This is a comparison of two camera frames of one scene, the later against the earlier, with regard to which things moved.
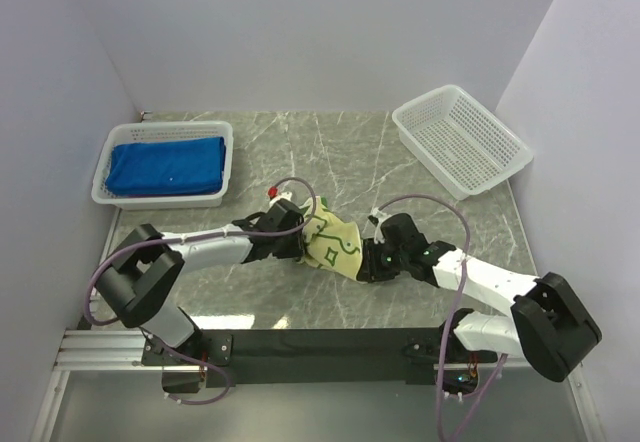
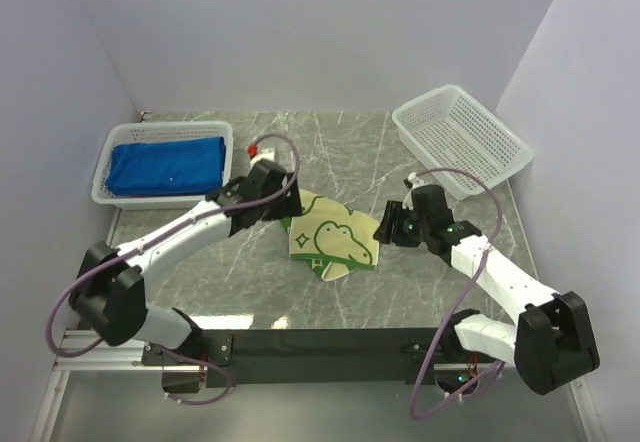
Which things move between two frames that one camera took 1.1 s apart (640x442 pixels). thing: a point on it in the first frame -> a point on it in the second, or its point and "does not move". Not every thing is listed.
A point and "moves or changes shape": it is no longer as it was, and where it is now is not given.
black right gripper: [370, 270] -> [394, 213]
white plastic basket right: [468, 148] does not move
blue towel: [167, 167] does not move
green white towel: [331, 243] moves or changes shape
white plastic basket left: [124, 130] does not move
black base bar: [321, 356] does not move
